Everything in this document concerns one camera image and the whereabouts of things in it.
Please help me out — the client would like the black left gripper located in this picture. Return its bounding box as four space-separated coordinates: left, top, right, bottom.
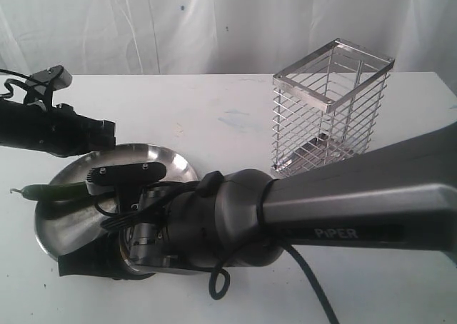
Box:
1 101 116 158

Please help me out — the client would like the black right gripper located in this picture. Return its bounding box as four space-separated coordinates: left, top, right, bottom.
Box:
58 181 221 278

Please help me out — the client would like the green cucumber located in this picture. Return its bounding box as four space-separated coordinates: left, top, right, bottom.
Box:
9 182 89 201

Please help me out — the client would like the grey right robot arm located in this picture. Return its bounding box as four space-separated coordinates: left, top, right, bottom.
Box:
58 124 456 280

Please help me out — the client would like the round steel plate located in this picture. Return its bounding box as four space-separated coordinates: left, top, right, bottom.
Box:
35 143 199 280

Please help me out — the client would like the white backdrop curtain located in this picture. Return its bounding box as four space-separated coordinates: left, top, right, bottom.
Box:
1 0 456 74

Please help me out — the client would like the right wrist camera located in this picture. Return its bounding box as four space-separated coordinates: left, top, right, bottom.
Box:
86 162 167 196

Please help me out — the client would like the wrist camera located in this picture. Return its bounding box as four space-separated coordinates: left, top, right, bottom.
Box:
28 65 73 91
86 162 167 196

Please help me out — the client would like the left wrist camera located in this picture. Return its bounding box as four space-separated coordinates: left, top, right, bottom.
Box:
28 65 73 91

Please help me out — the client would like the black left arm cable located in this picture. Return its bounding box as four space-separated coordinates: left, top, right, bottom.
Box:
0 69 40 106

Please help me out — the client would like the wire metal basket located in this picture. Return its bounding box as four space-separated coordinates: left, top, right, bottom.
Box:
271 38 395 178

